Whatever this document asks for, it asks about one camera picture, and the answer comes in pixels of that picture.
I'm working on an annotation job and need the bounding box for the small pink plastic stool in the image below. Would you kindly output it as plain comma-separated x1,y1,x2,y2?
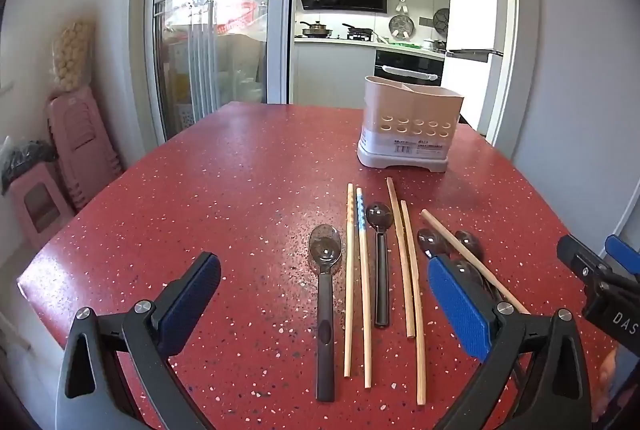
10,162,76,251

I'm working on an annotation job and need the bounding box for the cooking pot with lid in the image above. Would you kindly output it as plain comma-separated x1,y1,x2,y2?
301,20,333,38

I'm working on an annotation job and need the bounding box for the stack of pink plastic stools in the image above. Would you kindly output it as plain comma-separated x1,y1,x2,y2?
45,87,123,211

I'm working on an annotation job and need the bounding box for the person's right hand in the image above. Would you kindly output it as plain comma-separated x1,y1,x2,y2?
597,346,621,417

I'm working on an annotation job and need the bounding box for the plain bamboo chopstick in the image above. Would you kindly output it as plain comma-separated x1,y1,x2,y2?
344,183,355,378
400,200,426,406
421,209,531,315

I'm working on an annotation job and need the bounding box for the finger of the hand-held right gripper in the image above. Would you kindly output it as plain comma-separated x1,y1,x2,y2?
604,235,640,279
556,235,615,293

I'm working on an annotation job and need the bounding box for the round metal steamer rack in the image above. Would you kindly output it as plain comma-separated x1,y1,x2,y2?
389,14,415,41

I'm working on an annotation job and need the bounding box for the white towel on oven handle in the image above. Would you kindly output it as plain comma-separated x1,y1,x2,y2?
382,64,438,80

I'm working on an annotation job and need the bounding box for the sliding glass door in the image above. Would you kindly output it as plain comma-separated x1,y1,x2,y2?
131,0,298,145

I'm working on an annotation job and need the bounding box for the white kitchen cabinet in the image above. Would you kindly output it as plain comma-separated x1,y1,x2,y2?
294,37,376,105

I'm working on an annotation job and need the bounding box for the blue patterned bamboo chopstick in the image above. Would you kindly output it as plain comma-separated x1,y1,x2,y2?
355,188,373,389

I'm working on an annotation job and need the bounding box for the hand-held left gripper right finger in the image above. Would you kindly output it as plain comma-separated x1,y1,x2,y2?
427,255,593,430

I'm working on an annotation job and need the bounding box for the white refrigerator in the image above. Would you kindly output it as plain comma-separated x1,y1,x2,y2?
442,0,506,145

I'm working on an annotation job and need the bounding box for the dark translucent plastic spoon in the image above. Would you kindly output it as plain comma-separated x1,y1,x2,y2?
417,228,453,261
452,230,486,263
366,204,393,328
309,224,345,402
450,259,506,305

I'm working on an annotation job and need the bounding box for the bag of pale balls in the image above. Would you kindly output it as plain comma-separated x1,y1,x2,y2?
51,20,96,90

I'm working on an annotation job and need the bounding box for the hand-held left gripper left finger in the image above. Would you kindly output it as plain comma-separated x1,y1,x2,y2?
55,252,222,430

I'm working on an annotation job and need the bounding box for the black bag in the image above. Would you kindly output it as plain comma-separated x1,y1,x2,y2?
0,141,58,191

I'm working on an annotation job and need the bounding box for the beige plastic utensil holder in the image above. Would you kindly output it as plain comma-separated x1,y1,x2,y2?
356,76,463,173

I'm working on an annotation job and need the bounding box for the black built-in oven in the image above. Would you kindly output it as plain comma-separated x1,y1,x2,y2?
374,50,445,88

